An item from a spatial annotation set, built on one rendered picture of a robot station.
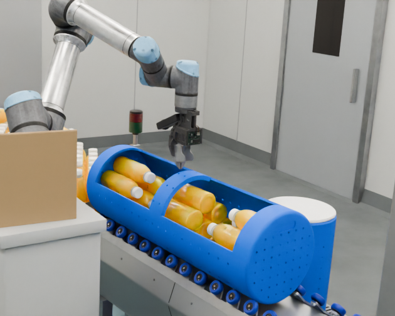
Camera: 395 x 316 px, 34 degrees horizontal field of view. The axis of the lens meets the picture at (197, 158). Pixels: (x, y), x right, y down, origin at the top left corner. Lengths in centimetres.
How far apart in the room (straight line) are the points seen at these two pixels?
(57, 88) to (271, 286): 95
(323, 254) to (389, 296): 127
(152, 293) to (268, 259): 52
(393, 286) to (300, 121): 534
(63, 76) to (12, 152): 47
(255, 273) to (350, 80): 430
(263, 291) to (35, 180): 72
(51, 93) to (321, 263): 115
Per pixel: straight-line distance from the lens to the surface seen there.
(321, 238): 246
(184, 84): 210
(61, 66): 225
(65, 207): 195
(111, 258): 242
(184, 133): 211
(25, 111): 203
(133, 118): 301
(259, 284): 188
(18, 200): 191
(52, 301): 202
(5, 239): 187
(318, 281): 253
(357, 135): 598
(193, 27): 768
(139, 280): 228
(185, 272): 209
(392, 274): 123
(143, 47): 201
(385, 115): 582
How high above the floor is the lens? 184
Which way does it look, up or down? 15 degrees down
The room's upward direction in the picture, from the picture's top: 3 degrees clockwise
